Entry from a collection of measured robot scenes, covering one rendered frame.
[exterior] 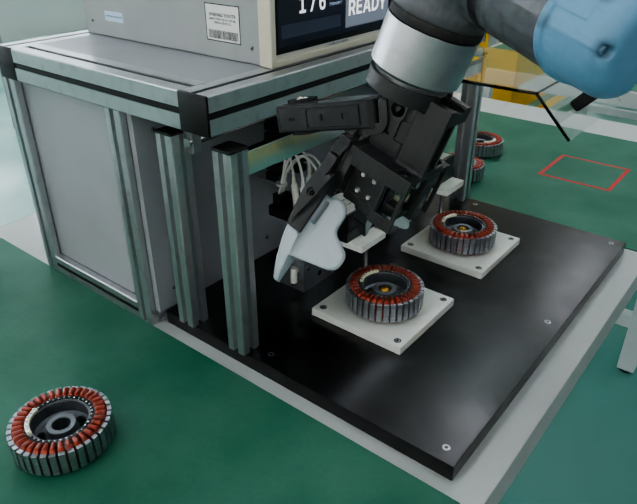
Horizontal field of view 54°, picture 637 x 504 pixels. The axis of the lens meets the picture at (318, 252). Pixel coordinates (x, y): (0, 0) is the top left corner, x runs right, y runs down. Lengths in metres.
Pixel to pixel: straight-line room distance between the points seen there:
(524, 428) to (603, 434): 1.17
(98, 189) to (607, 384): 1.66
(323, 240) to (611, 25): 0.28
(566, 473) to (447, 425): 1.10
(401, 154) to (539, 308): 0.51
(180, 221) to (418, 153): 0.39
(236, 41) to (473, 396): 0.53
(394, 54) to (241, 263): 0.37
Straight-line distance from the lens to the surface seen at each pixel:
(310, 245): 0.54
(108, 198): 0.93
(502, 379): 0.83
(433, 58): 0.48
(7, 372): 0.94
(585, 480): 1.84
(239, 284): 0.78
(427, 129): 0.51
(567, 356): 0.94
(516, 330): 0.92
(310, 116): 0.57
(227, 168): 0.71
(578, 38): 0.40
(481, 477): 0.74
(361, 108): 0.53
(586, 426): 1.98
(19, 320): 1.03
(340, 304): 0.91
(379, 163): 0.51
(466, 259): 1.05
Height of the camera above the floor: 1.29
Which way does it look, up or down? 29 degrees down
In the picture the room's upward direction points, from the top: straight up
